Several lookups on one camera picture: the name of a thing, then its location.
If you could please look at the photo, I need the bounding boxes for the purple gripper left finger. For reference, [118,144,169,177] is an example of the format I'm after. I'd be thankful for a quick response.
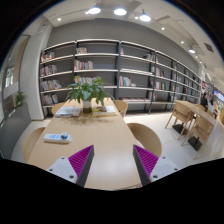
[47,145,94,187]

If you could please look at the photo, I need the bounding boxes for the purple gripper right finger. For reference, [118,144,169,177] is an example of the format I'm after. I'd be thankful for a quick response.
[133,145,179,186]

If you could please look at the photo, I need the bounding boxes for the white charger plug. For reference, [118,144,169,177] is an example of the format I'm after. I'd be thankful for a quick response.
[61,132,68,139]

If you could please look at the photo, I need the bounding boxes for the wooden chair near right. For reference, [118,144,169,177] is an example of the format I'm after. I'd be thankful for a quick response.
[128,123,162,157]

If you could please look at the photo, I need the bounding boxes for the white power strip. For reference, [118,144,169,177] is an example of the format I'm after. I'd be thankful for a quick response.
[44,134,72,144]

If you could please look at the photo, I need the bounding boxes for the long wooden table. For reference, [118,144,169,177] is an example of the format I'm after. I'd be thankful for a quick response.
[28,112,140,190]

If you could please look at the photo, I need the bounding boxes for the wooden chair near left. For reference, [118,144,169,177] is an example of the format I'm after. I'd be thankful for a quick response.
[22,127,45,162]

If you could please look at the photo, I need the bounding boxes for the open magazine left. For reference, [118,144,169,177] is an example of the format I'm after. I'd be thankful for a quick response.
[55,107,81,117]

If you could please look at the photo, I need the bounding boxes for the wooden chair front right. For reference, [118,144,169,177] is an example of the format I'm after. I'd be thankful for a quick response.
[182,116,213,152]

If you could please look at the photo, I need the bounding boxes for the book with yellow cover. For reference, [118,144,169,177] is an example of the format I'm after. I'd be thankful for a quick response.
[92,106,117,117]

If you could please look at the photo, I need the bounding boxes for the wooden chair by right table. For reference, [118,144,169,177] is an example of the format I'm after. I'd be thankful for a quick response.
[171,100,194,136]

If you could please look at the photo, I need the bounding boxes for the wooden chair far right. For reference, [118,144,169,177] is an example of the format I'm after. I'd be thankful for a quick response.
[115,100,128,117]

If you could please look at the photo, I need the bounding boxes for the green potted plant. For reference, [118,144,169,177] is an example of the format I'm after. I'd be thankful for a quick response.
[66,75,115,113]

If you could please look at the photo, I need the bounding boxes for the seated person in background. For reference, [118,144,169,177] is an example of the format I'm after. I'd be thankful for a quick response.
[201,92,208,108]

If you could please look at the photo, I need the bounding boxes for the large grey bookshelf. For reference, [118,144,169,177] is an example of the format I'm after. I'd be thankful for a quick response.
[39,39,201,116]

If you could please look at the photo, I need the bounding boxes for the small plant by window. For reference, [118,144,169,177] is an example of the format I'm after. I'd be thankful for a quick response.
[15,91,26,107]

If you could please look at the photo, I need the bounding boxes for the ceiling lamp right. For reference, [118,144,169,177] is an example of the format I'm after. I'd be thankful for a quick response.
[139,11,151,22]

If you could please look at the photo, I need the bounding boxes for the ceiling lamp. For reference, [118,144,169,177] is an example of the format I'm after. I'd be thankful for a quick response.
[88,6,101,15]
[139,11,151,22]
[114,8,127,16]

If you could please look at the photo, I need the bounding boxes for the ceiling lamp left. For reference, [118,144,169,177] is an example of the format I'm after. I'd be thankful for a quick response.
[88,6,101,15]

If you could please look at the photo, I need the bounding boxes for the ceiling lamp middle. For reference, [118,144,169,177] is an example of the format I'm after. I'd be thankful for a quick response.
[114,8,127,16]

